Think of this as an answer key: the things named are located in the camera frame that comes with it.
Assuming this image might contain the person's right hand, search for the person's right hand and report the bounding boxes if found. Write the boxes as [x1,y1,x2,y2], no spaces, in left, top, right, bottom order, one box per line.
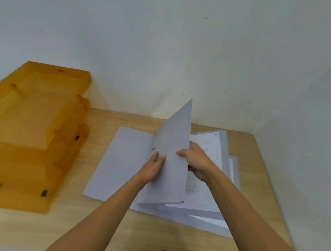
[176,141,217,182]

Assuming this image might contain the person's right forearm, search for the person's right forearm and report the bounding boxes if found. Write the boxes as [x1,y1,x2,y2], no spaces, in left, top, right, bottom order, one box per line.
[205,165,294,251]

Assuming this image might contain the person's left forearm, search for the person's left forearm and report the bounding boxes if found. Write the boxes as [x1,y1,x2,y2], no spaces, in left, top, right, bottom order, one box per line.
[46,173,148,251]

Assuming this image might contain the person's left hand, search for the person's left hand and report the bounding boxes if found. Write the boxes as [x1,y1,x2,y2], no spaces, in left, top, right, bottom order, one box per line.
[136,152,166,185]

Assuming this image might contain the grey paper folder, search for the grey paper folder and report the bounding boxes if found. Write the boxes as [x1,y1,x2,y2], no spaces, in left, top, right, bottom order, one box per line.
[188,130,231,221]
[83,98,193,208]
[129,155,241,239]

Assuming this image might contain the orange plastic document tray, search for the orange plastic document tray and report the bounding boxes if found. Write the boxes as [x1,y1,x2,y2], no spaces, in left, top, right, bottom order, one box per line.
[0,123,90,214]
[0,61,92,151]
[0,95,91,177]

